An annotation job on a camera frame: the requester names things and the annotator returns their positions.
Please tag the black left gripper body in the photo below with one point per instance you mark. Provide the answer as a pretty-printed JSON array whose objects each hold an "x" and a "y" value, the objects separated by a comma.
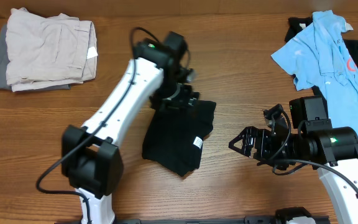
[{"x": 173, "y": 96}]

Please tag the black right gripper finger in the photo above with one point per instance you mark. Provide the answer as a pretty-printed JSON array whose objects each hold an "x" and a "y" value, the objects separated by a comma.
[
  {"x": 244, "y": 150},
  {"x": 243, "y": 136}
]

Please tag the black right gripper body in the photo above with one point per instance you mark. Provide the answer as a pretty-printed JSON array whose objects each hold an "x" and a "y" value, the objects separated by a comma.
[{"x": 270, "y": 146}]

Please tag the plain black t-shirt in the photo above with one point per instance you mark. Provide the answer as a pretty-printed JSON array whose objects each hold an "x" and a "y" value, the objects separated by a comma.
[{"x": 175, "y": 138}]

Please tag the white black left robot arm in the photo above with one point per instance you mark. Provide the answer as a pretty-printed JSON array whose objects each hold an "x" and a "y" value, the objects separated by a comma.
[{"x": 91, "y": 158}]

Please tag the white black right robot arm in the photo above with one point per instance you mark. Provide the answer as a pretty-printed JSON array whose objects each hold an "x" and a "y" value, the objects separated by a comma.
[{"x": 337, "y": 159}]

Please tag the light blue t-shirt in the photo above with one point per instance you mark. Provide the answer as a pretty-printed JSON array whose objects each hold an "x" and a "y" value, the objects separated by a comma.
[{"x": 343, "y": 107}]

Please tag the folded beige shorts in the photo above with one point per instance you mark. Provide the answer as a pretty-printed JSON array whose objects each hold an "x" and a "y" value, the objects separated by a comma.
[{"x": 46, "y": 52}]

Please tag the black logo t-shirt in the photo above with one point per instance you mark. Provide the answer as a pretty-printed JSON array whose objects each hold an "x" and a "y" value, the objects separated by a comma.
[{"x": 317, "y": 55}]

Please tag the folded grey garment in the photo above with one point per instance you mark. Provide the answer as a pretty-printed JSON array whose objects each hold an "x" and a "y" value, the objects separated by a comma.
[{"x": 4, "y": 61}]

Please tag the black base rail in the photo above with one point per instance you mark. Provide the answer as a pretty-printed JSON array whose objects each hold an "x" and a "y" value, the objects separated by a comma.
[{"x": 245, "y": 220}]

